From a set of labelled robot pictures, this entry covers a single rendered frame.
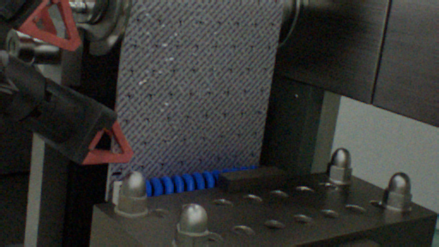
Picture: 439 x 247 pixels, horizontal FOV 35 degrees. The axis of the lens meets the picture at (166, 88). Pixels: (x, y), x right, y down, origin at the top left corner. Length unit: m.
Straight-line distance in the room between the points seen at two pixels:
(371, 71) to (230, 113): 0.19
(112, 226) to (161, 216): 0.06
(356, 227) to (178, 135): 0.23
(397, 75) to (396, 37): 0.05
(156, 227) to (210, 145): 0.19
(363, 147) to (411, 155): 0.31
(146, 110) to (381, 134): 3.13
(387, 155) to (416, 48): 2.99
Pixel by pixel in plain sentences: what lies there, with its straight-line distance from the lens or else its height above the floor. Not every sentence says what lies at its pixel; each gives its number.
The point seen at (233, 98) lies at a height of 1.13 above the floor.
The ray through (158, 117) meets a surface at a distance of 0.82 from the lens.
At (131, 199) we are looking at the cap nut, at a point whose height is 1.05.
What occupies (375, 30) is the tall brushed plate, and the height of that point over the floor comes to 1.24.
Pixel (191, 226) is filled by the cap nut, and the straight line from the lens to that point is 0.67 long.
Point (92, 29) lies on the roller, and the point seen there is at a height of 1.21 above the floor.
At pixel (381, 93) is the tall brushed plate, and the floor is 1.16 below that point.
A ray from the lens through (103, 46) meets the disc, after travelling 0.80.
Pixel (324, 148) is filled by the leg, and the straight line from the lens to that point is 1.25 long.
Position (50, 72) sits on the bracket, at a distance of 0.85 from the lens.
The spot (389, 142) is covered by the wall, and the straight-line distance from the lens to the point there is 3.85.
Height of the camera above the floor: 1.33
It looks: 13 degrees down
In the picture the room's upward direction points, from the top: 7 degrees clockwise
